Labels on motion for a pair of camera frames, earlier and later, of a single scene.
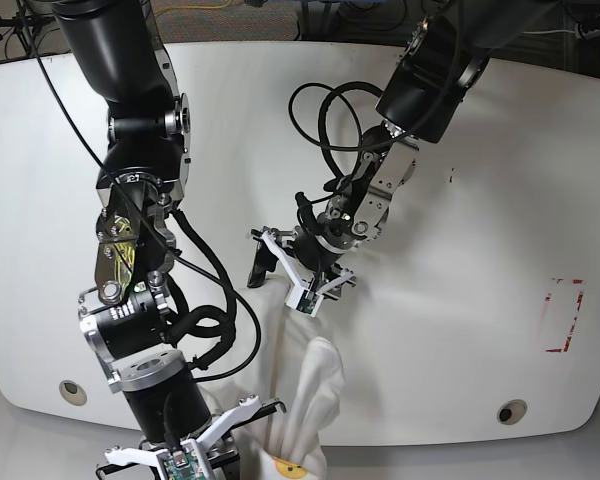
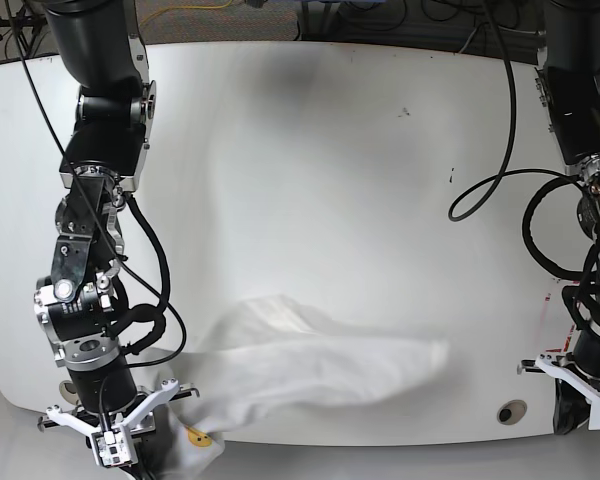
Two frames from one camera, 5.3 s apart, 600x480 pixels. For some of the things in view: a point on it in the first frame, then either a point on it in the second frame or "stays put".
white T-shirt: [299, 365] -> [269, 356]
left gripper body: [182, 440] -> [105, 402]
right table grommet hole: [511, 411] stays put
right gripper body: [310, 263] -> [597, 390]
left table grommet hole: [73, 393] stays put
